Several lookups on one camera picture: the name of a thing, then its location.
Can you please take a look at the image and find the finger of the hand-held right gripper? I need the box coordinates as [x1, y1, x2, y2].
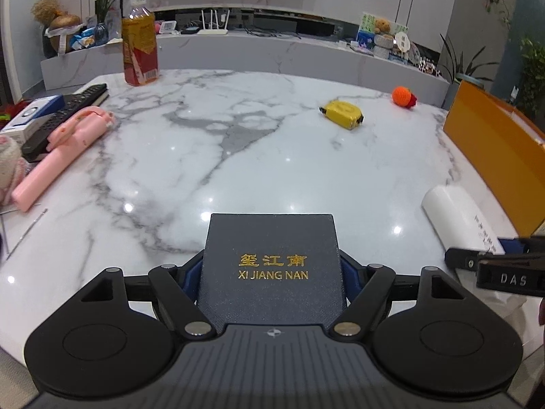
[502, 234, 545, 257]
[444, 245, 484, 271]

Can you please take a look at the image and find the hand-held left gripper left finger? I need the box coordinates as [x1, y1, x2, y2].
[81, 252, 216, 340]

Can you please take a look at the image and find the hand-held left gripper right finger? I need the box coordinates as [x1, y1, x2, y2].
[328, 252, 463, 342]

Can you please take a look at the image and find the white glasses case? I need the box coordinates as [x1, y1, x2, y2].
[421, 184, 507, 256]

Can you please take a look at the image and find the dark grey gift box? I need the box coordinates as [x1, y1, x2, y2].
[197, 213, 347, 335]

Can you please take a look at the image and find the orange cardboard box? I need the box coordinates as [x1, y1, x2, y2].
[443, 80, 545, 239]

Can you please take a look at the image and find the yellow tape measure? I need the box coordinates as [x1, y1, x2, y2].
[319, 99, 366, 131]

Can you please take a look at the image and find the orange crochet toy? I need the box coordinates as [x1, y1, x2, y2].
[392, 86, 419, 109]

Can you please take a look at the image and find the pink selfie stick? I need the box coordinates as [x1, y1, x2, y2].
[11, 108, 115, 212]

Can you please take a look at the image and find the large potted plant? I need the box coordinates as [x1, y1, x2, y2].
[438, 33, 501, 109]

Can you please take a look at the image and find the black remote control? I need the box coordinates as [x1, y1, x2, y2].
[20, 84, 110, 156]

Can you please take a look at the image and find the blue and white box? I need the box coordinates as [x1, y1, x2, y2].
[0, 95, 65, 142]

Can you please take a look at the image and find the marble television cabinet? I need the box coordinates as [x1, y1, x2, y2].
[40, 6, 450, 107]

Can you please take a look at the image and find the tea drink bottle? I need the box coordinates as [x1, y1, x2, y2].
[121, 0, 160, 86]

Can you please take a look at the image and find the white router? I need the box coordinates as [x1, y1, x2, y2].
[197, 9, 231, 35]

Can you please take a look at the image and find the dried plant decoration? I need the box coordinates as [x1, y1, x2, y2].
[32, 0, 83, 58]

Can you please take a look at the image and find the small potted plant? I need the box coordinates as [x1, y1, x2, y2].
[91, 0, 133, 35]

